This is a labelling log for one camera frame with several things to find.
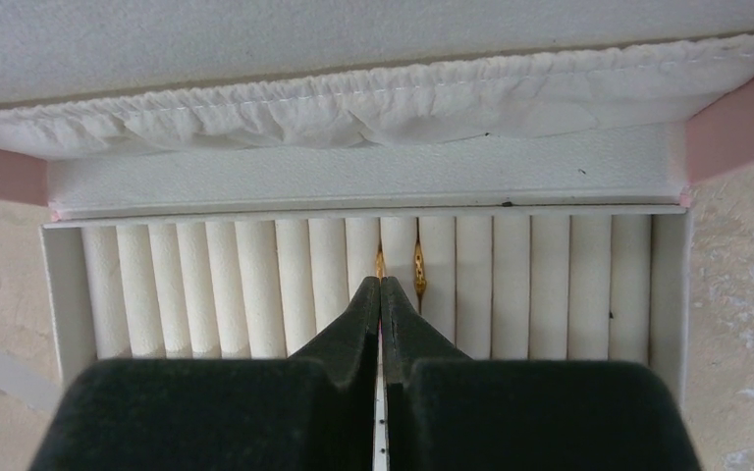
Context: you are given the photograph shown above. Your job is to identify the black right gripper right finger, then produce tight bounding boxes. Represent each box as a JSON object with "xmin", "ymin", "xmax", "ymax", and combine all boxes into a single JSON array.
[{"xmin": 380, "ymin": 278, "xmax": 701, "ymax": 470}]

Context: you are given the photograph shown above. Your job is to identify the plain gold ring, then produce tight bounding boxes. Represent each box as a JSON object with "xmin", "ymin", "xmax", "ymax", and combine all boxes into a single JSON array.
[{"xmin": 412, "ymin": 236, "xmax": 428, "ymax": 301}]

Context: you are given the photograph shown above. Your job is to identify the pink jewelry box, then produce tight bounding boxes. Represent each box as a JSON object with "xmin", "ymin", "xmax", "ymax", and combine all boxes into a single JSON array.
[{"xmin": 0, "ymin": 1, "xmax": 754, "ymax": 400}]

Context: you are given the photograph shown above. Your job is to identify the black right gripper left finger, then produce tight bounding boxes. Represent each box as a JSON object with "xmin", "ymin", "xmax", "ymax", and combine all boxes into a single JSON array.
[{"xmin": 30, "ymin": 277, "xmax": 380, "ymax": 470}]

